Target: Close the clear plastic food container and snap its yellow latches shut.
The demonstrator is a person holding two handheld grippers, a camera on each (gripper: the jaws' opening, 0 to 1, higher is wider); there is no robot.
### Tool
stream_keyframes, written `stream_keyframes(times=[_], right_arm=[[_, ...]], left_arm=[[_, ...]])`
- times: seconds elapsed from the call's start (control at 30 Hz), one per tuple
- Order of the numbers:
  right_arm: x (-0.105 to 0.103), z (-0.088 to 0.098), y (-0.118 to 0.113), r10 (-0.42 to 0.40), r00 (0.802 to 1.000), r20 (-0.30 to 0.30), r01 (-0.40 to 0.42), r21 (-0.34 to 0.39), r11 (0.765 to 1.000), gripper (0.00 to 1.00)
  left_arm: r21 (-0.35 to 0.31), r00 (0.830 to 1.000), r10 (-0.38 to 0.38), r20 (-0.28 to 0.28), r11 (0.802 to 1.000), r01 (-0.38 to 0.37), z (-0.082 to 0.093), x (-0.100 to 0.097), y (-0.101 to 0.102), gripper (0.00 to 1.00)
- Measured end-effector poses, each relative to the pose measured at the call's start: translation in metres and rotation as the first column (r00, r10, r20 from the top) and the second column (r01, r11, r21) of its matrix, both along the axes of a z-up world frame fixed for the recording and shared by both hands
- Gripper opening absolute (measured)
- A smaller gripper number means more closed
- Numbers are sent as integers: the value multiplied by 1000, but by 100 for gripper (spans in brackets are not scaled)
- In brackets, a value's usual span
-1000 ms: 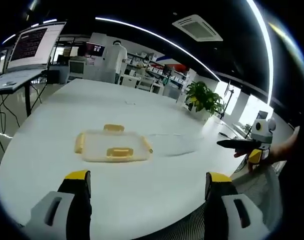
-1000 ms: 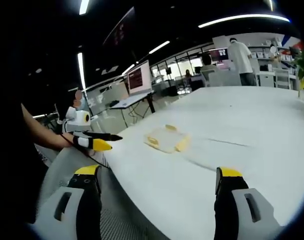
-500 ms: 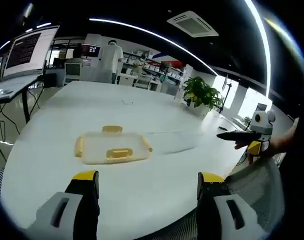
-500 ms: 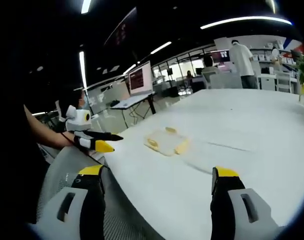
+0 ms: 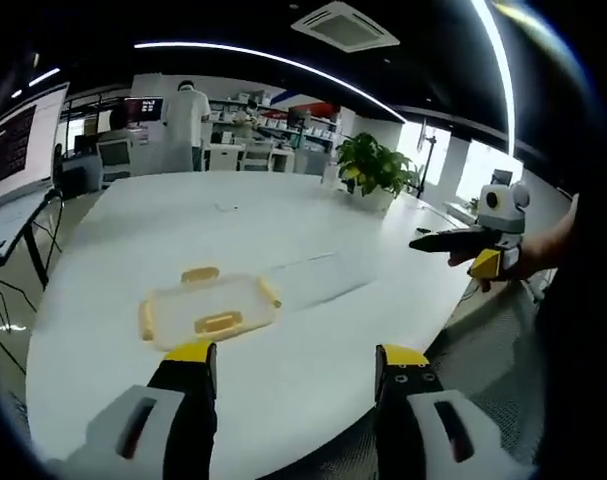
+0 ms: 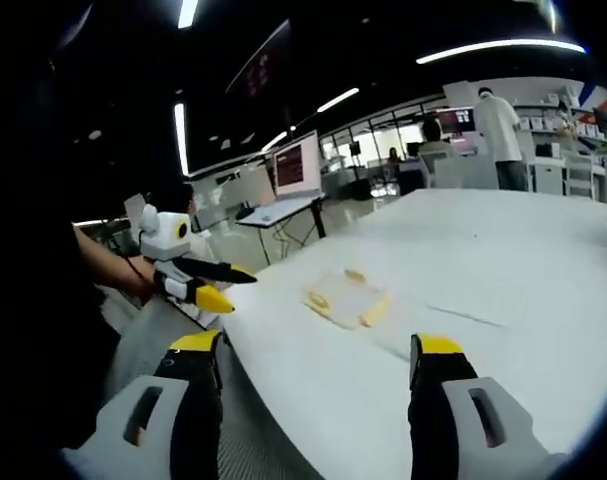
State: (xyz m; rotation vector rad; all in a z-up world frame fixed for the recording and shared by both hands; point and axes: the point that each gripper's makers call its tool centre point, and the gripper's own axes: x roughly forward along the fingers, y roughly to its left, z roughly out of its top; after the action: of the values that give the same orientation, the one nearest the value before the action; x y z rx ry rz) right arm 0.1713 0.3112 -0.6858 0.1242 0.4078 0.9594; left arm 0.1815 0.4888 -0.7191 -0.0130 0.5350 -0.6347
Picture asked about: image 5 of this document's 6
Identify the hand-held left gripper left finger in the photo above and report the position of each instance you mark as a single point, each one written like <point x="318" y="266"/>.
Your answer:
<point x="133" y="425"/>

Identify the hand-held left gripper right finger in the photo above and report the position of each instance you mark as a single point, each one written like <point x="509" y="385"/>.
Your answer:
<point x="433" y="420"/>

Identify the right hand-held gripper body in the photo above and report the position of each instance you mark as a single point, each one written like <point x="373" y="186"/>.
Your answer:
<point x="504" y="212"/>

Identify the clear container lid yellow clips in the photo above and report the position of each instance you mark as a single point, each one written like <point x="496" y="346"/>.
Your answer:
<point x="210" y="307"/>

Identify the person's right hand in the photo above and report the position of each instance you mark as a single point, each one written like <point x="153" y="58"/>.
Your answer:
<point x="528" y="260"/>

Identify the black tripod stand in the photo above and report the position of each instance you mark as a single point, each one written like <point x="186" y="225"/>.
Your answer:
<point x="427" y="160"/>

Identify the green potted plant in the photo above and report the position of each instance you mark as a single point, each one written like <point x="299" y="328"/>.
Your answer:
<point x="373" y="167"/>

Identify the bright curved ceiling light strip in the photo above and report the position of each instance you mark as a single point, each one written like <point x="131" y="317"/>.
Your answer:
<point x="500" y="65"/>

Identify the storage shelves with boxes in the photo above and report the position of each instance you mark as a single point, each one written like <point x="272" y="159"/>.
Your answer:
<point x="278" y="125"/>

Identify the white desk with black legs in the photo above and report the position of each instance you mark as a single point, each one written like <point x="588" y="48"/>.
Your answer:
<point x="10" y="225"/>

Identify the ceiling air conditioner vent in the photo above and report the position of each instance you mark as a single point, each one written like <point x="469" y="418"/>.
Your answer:
<point x="345" y="22"/>

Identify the long ceiling light strip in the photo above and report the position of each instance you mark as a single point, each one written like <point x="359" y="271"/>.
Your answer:
<point x="283" y="62"/>

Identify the white cabinet machine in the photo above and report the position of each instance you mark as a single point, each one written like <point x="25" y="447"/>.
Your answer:
<point x="118" y="155"/>

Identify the large display screen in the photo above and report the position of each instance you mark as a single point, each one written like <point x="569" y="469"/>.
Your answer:
<point x="23" y="137"/>

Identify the dark wall monitor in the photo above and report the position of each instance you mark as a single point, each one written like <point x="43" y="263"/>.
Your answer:
<point x="144" y="109"/>

